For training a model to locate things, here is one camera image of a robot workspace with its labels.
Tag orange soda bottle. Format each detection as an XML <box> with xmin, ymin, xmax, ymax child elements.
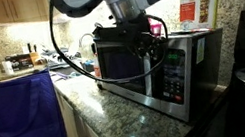
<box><xmin>89</xmin><ymin>51</ymin><xmax>106</xmax><ymax>91</ymax></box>

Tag pale green sticky note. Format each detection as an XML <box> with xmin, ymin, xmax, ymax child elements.
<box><xmin>192</xmin><ymin>37</ymin><xmax>211</xmax><ymax>66</ymax></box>

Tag pink coffee pod cup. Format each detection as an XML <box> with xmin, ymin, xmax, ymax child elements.
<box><xmin>149</xmin><ymin>17</ymin><xmax>165</xmax><ymax>38</ymax></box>

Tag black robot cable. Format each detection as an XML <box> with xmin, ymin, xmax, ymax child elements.
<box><xmin>44</xmin><ymin>0</ymin><xmax>177</xmax><ymax>94</ymax></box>

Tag dish rack with dishes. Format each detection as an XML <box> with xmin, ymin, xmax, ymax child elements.
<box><xmin>39</xmin><ymin>44</ymin><xmax>84</xmax><ymax>72</ymax></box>

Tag white paper roll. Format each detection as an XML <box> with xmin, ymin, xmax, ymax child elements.
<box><xmin>0</xmin><ymin>58</ymin><xmax>16</xmax><ymax>77</ymax></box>

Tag beige lower cabinets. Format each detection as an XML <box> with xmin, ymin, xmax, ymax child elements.
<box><xmin>54</xmin><ymin>80</ymin><xmax>117</xmax><ymax>137</ymax></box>

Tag stainless steel microwave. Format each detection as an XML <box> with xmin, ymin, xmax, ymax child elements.
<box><xmin>89</xmin><ymin>18</ymin><xmax>239</xmax><ymax>137</ymax></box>

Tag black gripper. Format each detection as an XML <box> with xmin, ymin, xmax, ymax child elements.
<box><xmin>119</xmin><ymin>12</ymin><xmax>164</xmax><ymax>62</ymax></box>

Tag curved sink faucet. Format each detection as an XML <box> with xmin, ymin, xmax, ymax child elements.
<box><xmin>76</xmin><ymin>31</ymin><xmax>96</xmax><ymax>52</ymax></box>

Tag brown cardboard box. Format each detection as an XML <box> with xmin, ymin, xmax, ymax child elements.
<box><xmin>4</xmin><ymin>51</ymin><xmax>43</xmax><ymax>74</ymax></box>

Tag wooden upper cabinets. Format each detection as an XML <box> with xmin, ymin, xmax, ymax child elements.
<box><xmin>0</xmin><ymin>0</ymin><xmax>64</xmax><ymax>30</ymax></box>

